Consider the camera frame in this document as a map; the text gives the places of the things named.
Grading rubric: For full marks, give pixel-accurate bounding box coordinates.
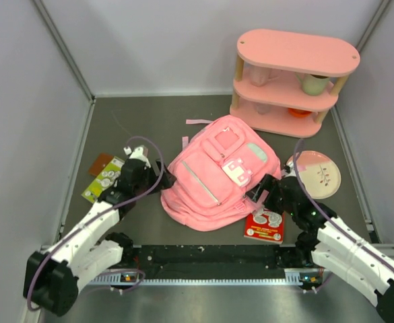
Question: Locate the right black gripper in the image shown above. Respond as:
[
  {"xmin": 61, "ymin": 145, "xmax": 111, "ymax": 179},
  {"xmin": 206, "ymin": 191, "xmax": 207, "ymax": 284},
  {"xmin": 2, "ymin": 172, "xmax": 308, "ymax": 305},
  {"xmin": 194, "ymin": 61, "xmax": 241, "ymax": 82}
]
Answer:
[{"xmin": 245, "ymin": 173, "xmax": 296, "ymax": 215}]

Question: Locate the pink student backpack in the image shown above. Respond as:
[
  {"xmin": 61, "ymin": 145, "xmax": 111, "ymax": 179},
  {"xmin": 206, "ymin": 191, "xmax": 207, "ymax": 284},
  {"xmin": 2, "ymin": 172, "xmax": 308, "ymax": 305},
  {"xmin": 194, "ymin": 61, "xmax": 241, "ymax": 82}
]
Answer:
[{"xmin": 160, "ymin": 115, "xmax": 281, "ymax": 231}]

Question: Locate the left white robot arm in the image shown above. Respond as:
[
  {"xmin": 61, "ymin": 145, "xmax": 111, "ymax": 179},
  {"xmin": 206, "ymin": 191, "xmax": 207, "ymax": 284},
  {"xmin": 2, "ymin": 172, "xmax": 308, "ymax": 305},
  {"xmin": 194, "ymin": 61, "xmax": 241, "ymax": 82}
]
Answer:
[{"xmin": 23, "ymin": 157, "xmax": 174, "ymax": 316}]

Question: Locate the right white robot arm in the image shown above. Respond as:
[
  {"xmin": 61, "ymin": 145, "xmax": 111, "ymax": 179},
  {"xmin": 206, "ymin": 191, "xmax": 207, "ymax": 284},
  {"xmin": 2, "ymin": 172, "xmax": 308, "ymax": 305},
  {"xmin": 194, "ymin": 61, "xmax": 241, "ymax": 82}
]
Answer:
[{"xmin": 246, "ymin": 175, "xmax": 394, "ymax": 322}]

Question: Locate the red paperback book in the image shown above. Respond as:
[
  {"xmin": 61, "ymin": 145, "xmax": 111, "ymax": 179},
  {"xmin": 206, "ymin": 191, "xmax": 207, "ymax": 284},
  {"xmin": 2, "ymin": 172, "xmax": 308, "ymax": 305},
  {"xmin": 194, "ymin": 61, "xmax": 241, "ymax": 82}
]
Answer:
[{"xmin": 244, "ymin": 208, "xmax": 285, "ymax": 244}]

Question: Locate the green paperback book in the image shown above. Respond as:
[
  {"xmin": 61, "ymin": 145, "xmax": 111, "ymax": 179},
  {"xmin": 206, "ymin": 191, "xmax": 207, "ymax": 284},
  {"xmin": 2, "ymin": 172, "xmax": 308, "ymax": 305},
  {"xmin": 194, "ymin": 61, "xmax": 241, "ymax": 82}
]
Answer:
[{"xmin": 81, "ymin": 156, "xmax": 124, "ymax": 203}]

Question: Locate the pink white floral plate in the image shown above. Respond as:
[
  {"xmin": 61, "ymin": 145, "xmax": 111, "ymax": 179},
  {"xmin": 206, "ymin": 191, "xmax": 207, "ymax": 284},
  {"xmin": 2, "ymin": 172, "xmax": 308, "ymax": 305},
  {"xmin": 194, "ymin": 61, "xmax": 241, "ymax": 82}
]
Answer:
[{"xmin": 297, "ymin": 151, "xmax": 341, "ymax": 200}]

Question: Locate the brown leather card wallet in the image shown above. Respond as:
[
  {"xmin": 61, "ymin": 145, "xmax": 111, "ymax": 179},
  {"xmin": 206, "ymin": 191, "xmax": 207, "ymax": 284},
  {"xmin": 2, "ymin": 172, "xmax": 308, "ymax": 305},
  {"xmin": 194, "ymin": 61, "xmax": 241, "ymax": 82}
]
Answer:
[{"xmin": 88, "ymin": 153, "xmax": 114, "ymax": 177}]

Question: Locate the clear glass on shelf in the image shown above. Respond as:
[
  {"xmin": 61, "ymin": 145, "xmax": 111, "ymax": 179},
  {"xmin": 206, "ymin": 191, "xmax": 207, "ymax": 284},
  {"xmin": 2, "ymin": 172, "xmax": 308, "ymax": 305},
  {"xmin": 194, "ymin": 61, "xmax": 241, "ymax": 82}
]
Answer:
[{"xmin": 255, "ymin": 103, "xmax": 271, "ymax": 115}]

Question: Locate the orange bowl on shelf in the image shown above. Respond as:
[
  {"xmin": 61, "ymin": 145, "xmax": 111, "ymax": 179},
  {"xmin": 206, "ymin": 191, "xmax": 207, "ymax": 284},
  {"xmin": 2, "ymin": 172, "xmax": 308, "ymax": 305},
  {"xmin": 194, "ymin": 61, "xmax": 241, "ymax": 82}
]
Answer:
[{"xmin": 288, "ymin": 108, "xmax": 313, "ymax": 118}]

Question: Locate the pink three-tier shelf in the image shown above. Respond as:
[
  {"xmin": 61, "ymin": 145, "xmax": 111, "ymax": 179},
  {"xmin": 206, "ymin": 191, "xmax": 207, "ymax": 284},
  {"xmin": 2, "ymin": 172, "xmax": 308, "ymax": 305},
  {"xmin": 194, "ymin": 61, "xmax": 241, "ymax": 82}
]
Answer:
[{"xmin": 230, "ymin": 29, "xmax": 360, "ymax": 138}]

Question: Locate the pink cup on shelf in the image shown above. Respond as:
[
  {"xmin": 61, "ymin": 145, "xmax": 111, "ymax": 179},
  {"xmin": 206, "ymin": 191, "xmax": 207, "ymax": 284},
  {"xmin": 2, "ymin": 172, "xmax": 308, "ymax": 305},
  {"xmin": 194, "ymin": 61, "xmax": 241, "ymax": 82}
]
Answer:
[{"xmin": 249, "ymin": 65, "xmax": 271, "ymax": 87}]

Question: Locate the green mug on shelf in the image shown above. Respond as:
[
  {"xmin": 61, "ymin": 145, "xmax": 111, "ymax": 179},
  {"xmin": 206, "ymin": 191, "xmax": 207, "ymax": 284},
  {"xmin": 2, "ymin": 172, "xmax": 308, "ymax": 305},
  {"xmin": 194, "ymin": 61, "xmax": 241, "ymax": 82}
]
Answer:
[{"xmin": 295, "ymin": 73, "xmax": 329, "ymax": 96}]

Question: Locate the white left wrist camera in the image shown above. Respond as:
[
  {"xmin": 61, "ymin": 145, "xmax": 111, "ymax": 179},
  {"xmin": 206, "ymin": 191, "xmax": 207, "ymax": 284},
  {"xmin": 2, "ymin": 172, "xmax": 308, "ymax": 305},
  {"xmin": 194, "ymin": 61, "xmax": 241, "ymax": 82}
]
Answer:
[{"xmin": 123, "ymin": 145, "xmax": 151, "ymax": 168}]

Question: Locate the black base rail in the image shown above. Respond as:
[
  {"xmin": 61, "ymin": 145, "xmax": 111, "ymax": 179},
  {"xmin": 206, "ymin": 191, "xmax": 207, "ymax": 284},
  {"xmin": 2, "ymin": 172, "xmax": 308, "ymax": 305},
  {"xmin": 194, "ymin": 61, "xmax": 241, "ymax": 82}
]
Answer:
[{"xmin": 113, "ymin": 244, "xmax": 321, "ymax": 280}]

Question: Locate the grey slotted cable duct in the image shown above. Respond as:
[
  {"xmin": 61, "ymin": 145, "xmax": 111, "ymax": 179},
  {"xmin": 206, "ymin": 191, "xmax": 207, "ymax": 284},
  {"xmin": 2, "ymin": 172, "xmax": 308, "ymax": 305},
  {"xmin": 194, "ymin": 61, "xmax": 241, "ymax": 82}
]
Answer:
[{"xmin": 88, "ymin": 268, "xmax": 324, "ymax": 287}]

